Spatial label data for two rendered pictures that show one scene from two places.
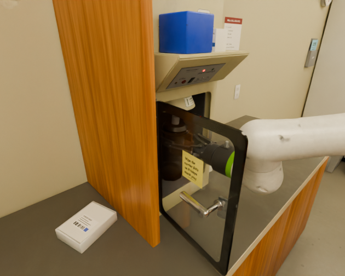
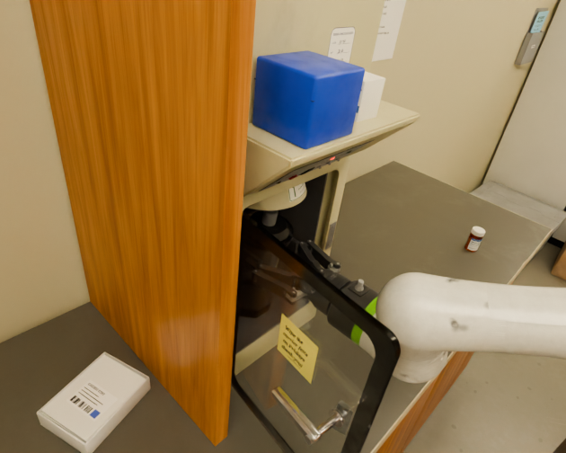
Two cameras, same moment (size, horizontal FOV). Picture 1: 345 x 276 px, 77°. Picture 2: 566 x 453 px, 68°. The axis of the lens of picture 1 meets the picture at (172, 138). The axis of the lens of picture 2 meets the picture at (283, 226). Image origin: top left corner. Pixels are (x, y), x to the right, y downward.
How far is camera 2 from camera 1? 20 cm
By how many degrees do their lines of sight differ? 11
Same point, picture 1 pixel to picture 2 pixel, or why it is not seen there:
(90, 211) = (101, 375)
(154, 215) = (221, 402)
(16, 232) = not seen: outside the picture
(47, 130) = (11, 215)
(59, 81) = (35, 119)
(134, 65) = (207, 173)
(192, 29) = (322, 106)
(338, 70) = not seen: outside the picture
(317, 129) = (515, 318)
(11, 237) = not seen: outside the picture
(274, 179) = (432, 368)
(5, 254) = not seen: outside the picture
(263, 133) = (425, 311)
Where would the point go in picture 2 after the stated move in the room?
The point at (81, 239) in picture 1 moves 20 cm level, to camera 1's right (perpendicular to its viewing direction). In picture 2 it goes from (87, 432) to (203, 434)
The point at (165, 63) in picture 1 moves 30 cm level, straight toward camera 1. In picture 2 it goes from (263, 162) to (281, 358)
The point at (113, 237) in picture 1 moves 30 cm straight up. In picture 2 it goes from (144, 424) to (128, 312)
